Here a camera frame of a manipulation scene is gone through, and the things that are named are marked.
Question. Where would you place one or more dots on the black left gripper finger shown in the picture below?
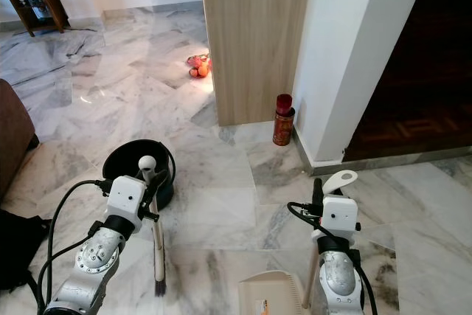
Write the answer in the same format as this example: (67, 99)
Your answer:
(156, 184)

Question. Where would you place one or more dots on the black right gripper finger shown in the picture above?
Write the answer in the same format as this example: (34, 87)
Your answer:
(317, 191)

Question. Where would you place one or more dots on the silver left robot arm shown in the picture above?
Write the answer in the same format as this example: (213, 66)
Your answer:
(96, 260)

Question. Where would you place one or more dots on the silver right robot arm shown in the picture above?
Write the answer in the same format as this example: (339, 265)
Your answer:
(339, 279)

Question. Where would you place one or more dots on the black round bin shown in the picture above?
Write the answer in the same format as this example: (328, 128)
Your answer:
(129, 156)

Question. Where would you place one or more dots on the red cylindrical canister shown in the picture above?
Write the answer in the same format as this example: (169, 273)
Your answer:
(284, 123)

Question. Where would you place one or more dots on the black bag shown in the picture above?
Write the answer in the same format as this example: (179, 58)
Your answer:
(18, 245)

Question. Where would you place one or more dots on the dark wooden staircase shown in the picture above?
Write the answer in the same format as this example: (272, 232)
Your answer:
(413, 86)

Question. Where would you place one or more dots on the brown sofa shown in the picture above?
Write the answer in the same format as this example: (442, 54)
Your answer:
(13, 138)

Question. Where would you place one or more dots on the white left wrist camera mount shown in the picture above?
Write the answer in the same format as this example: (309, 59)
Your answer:
(127, 198)

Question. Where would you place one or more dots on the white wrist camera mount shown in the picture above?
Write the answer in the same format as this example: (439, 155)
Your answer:
(127, 198)
(341, 215)

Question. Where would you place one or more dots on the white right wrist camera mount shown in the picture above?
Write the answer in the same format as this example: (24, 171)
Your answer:
(341, 215)

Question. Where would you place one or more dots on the light wooden wall panel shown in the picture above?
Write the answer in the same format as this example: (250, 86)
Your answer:
(254, 38)

